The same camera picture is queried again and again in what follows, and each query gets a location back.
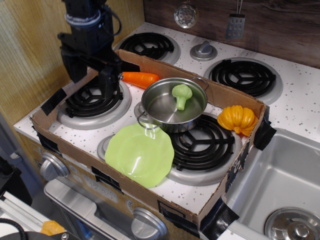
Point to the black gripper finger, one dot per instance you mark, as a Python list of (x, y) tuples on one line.
[(108, 79), (75, 67)]

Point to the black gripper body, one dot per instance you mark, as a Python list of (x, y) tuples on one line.
[(92, 37)]

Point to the stainless steel pot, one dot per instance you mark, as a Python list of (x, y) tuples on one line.
[(160, 105)]

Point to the green toy broccoli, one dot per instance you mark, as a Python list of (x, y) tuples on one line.
[(182, 93)]

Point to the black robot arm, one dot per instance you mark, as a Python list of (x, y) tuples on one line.
[(87, 8)]

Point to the orange toy carrot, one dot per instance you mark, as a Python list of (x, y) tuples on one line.
[(140, 79)]

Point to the front left stove burner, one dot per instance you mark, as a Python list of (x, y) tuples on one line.
[(87, 110)]

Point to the stove burner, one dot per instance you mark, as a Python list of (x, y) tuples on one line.
[(87, 110), (153, 45), (203, 154), (253, 77)]

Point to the silver centre stove knob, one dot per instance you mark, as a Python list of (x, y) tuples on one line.
[(140, 114)]

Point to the silver stove knob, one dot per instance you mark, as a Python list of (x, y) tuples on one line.
[(140, 114), (103, 146), (203, 52)]

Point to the back left stove burner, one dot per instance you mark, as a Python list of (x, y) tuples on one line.
[(153, 45)]

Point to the silver front stove knob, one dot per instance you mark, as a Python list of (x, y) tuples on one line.
[(103, 146)]

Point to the light green plastic plate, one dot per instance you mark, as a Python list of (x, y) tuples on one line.
[(143, 153)]

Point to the hanging metal strainer ladle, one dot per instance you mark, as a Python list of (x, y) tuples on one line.
[(186, 14)]

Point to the brown cardboard fence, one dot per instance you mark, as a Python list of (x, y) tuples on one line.
[(218, 95)]

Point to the silver top stove knob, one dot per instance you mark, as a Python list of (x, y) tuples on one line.
[(203, 52)]

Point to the left silver oven knob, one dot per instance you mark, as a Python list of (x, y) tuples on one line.
[(52, 167)]

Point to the silver oven knob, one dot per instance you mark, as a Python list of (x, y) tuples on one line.
[(147, 226), (52, 167)]

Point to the front right stove burner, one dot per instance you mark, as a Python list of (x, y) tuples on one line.
[(203, 154)]

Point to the hanging grey slotted spatula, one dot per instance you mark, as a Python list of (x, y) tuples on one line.
[(236, 24)]

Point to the orange toy pumpkin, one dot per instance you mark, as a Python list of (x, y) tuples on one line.
[(241, 120)]

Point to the back right stove burner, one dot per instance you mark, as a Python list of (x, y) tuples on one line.
[(253, 77)]

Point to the right silver oven knob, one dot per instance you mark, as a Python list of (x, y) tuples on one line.
[(147, 226)]

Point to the orange yellow cloth scrap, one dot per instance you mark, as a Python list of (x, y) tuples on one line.
[(51, 228)]

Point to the grey toy sink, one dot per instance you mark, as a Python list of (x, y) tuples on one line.
[(284, 174)]

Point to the silver sink drain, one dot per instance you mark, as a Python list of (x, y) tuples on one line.
[(292, 223)]

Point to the silver oven door handle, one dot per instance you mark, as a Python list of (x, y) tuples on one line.
[(90, 218)]

